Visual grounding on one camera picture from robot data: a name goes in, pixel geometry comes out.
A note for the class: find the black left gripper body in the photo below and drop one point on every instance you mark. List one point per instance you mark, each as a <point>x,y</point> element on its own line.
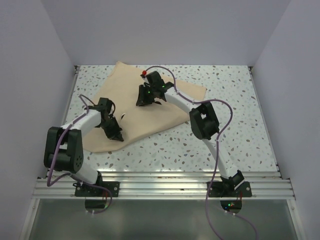
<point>111,128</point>

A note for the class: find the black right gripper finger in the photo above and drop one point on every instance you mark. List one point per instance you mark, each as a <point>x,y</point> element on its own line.
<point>155,102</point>
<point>143,96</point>

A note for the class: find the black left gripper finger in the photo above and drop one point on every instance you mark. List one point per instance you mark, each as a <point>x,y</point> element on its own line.
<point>119,137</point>
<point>113,138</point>

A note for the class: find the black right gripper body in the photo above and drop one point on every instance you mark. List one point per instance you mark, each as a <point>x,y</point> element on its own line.
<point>153,89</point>

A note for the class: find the beige wooden board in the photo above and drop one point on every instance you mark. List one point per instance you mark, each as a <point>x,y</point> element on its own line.
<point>137,122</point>

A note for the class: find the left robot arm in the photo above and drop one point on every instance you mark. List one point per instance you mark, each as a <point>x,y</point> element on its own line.
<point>64,153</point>

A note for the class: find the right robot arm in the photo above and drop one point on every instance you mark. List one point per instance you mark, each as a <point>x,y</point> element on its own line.
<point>203,120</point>

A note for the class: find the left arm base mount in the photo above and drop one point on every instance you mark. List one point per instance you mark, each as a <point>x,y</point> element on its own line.
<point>109,188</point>

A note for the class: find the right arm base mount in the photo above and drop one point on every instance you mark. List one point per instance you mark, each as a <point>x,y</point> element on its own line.
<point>231,187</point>

